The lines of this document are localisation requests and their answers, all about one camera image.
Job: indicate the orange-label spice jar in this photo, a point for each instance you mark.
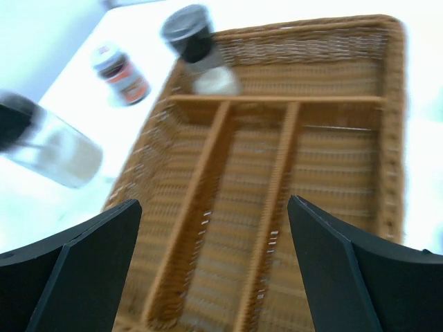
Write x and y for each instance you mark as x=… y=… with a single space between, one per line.
x=114 y=66

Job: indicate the black-cap glass salt bottle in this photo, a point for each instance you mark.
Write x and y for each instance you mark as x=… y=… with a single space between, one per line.
x=51 y=147

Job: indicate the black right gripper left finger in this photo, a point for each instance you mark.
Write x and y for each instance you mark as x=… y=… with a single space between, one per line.
x=72 y=280

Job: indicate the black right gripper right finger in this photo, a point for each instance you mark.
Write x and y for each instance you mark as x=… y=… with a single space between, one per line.
x=357 y=281

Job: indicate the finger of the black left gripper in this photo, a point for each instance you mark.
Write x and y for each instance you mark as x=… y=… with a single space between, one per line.
x=13 y=123

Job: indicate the brown wicker divided basket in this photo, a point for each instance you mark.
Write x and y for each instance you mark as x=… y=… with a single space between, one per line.
x=321 y=115

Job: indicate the clear-cap salt grinder bottle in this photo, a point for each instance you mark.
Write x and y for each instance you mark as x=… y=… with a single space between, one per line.
x=189 y=32

